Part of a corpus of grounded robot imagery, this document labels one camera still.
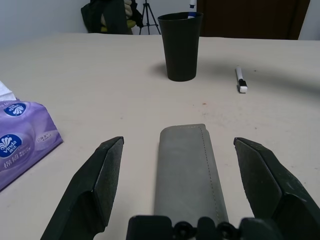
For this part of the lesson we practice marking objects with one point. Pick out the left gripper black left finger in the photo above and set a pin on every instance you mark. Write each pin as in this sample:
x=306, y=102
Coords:
x=87, y=180

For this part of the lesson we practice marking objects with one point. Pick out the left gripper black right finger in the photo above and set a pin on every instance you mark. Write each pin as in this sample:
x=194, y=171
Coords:
x=265, y=180

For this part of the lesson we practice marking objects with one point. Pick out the grey glasses case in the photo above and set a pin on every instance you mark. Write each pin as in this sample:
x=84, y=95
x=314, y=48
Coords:
x=185, y=175

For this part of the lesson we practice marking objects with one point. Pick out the white whiteboard marker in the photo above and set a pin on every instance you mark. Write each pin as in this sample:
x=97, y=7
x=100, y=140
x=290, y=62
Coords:
x=192, y=5
x=239, y=75

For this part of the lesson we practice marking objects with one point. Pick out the purple tissue pack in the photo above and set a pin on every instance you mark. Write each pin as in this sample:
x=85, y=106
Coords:
x=25, y=140

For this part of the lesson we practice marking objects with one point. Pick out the black cup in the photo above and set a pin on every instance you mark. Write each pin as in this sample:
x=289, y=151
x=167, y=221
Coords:
x=181, y=50

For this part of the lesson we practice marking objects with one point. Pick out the yellow-green cloth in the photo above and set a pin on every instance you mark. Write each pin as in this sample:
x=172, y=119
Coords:
x=130, y=24

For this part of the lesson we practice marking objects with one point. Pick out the dark brown door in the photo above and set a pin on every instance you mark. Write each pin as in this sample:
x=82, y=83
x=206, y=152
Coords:
x=250, y=17

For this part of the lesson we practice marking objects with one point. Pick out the black jacket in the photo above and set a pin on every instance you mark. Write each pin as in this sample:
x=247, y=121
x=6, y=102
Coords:
x=112, y=17

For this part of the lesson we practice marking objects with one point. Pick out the white cloth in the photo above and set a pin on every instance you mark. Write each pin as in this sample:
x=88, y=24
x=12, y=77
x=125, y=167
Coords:
x=128, y=8

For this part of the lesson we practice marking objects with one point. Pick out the black tripod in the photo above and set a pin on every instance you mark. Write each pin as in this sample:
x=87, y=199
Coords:
x=147, y=10

